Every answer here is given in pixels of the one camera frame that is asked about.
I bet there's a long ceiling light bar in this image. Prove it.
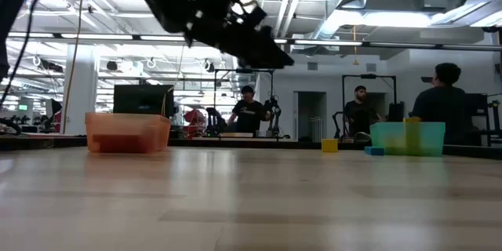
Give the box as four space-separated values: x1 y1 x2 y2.
0 31 502 51

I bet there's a red background object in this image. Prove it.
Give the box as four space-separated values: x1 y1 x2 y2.
183 108 207 136

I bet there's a white column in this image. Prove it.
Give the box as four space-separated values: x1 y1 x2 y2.
62 45 99 136

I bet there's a yellow hanging rope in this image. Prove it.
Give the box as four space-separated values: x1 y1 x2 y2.
62 0 86 134

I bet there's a thin black hanging cable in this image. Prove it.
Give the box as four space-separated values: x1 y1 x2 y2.
0 0 54 105

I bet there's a black shelving rack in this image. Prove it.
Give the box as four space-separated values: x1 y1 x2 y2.
466 93 502 146

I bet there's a teal plastic bin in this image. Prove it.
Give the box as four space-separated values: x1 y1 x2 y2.
369 122 446 158

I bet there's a red wooden block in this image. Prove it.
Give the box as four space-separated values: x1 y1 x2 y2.
93 133 154 154

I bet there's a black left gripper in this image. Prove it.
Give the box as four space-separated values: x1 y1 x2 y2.
184 0 295 69

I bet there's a person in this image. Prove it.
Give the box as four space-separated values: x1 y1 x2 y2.
227 85 271 134
409 62 478 145
344 85 384 136

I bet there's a black monitor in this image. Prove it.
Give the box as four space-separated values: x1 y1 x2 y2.
113 84 176 118

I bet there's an orange plastic bin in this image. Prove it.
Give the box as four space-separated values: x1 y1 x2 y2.
84 112 173 154

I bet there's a black gantry frame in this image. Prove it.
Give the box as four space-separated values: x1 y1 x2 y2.
213 68 275 138
342 73 397 122

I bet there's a yellow wooden block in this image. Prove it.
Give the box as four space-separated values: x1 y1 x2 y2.
321 138 339 153
403 116 421 156

